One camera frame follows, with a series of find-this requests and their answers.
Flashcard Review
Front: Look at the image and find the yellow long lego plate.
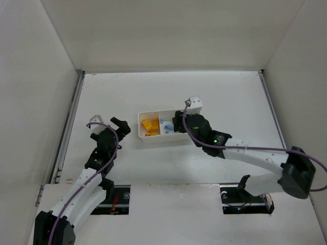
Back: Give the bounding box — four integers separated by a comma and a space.
145, 130, 158, 137

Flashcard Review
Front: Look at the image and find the yellow lego brick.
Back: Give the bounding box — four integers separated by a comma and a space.
152, 119, 159, 130

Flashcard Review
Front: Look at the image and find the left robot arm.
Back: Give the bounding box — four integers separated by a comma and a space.
33, 115, 131, 244

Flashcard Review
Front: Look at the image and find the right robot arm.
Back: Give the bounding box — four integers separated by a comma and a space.
172, 111, 316, 199

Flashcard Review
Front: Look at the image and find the white divided plastic bin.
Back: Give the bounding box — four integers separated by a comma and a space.
138, 109, 189, 143

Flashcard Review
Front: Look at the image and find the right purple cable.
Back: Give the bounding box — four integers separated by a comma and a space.
182, 100, 327, 192

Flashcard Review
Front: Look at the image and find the purple cable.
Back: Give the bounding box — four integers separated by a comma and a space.
48, 121, 121, 245
182, 100, 327, 192

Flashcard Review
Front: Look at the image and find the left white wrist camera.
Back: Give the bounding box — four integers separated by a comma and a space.
86, 115, 106, 135

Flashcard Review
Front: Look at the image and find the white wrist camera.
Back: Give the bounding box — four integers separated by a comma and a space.
184, 96, 203, 115
86, 115, 106, 135

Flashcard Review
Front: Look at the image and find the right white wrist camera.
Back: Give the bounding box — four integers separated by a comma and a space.
184, 96, 203, 115

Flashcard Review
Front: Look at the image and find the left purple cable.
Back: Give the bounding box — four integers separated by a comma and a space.
48, 121, 121, 245

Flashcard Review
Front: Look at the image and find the left aluminium rail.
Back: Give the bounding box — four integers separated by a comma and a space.
34, 70, 85, 207

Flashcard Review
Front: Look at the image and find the aluminium rail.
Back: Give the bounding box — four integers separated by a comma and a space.
34, 70, 85, 207
258, 70, 286, 148

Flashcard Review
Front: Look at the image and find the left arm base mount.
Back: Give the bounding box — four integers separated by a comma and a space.
91, 179, 131, 215

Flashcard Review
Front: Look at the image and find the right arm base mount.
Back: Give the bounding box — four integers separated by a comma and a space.
220, 175, 275, 215

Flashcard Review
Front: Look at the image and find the right aluminium rail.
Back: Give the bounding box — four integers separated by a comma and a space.
258, 70, 286, 148

